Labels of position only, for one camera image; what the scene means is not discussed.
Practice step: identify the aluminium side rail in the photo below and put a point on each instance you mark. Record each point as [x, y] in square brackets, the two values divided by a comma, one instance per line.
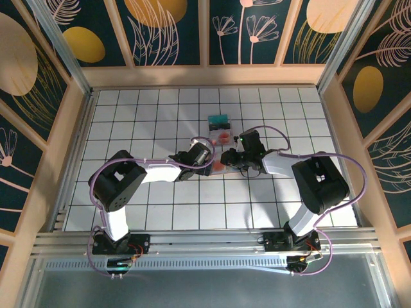
[82, 128]

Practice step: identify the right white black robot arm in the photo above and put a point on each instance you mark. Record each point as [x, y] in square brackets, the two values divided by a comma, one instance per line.
[321, 183]

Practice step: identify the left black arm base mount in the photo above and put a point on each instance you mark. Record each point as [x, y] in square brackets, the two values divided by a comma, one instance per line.
[141, 242]

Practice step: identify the aluminium corner post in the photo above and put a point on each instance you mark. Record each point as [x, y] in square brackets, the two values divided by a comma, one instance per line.
[61, 45]
[345, 45]

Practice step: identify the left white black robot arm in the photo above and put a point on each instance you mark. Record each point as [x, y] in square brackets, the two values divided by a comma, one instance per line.
[117, 224]

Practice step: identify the black card white text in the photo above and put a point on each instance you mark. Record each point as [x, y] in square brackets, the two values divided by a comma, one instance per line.
[224, 126]

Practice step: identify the grey metal base plate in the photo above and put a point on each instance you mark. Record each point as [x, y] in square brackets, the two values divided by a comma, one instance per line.
[205, 288]

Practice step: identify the aluminium rail frame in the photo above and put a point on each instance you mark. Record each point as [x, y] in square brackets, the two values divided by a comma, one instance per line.
[205, 240]

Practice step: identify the teal credit card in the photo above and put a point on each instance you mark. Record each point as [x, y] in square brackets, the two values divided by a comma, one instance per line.
[218, 119]

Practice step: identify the controller circuit board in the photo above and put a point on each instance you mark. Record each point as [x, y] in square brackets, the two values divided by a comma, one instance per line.
[118, 264]
[300, 261]

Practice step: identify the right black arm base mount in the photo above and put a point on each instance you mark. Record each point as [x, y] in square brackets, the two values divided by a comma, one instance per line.
[273, 244]

